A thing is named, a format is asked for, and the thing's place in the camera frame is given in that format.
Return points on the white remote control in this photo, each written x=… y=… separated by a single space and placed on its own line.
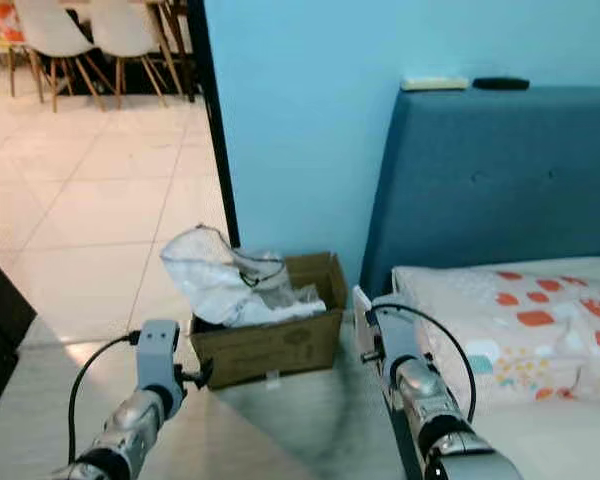
x=435 y=84

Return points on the teal upholstered headboard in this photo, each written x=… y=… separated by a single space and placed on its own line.
x=490 y=190

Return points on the dark door frame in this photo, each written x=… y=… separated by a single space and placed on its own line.
x=210 y=120

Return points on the black remote control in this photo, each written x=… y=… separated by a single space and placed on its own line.
x=500 y=83

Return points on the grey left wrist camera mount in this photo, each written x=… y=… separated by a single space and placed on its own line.
x=158 y=355

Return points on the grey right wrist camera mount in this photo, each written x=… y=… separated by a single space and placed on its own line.
x=398 y=330

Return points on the pink pillow with orange print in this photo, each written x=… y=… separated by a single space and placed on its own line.
x=490 y=330

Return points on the black furniture panel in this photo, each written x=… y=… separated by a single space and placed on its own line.
x=0 y=340

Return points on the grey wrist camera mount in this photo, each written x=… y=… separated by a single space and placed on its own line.
x=398 y=330
x=158 y=355

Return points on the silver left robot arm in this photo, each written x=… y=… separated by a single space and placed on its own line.
x=130 y=430

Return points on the white chair with wooden legs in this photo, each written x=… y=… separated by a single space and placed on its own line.
x=122 y=28
x=45 y=30

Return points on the clear crumpled plastic bag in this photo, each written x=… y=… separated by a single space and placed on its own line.
x=210 y=285

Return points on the white printed booklet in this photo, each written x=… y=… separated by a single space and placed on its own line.
x=365 y=320

